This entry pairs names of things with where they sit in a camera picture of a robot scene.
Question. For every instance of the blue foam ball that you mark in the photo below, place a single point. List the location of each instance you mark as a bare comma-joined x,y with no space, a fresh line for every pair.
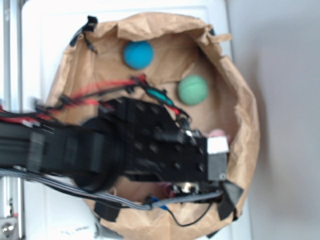
138,54

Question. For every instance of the aluminium frame rail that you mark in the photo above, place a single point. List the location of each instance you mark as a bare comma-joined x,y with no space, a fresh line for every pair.
12,212

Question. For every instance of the brown paper bag tray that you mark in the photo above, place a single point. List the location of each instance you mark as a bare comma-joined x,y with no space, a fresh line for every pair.
183,46

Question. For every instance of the green foam ball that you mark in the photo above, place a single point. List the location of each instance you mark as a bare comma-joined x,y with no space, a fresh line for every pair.
192,90

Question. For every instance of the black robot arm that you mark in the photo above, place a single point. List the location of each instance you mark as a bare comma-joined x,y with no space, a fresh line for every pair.
85,153

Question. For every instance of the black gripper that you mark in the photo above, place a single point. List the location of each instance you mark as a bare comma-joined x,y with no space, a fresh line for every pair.
157,148

